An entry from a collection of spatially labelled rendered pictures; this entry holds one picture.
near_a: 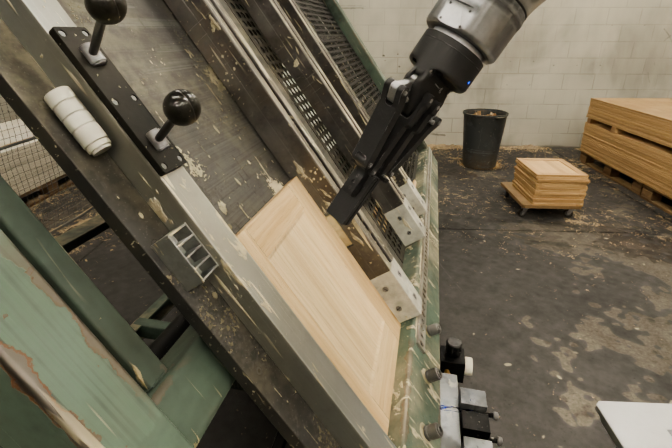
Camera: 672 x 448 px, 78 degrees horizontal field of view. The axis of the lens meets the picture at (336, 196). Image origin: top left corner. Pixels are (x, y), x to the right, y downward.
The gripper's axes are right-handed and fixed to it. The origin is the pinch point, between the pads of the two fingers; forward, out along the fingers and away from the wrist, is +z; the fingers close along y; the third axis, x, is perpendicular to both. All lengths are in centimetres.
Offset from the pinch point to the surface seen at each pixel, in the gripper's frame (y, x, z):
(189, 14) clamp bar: -5, -53, -5
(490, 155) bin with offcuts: -454, -116, -41
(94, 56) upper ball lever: 18.9, -28.2, 3.1
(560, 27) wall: -529, -165, -225
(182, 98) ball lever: 17.4, -12.9, -0.1
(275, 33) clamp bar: -40, -69, -12
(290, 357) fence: -3.2, 4.6, 23.2
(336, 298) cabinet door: -23.1, -2.6, 21.8
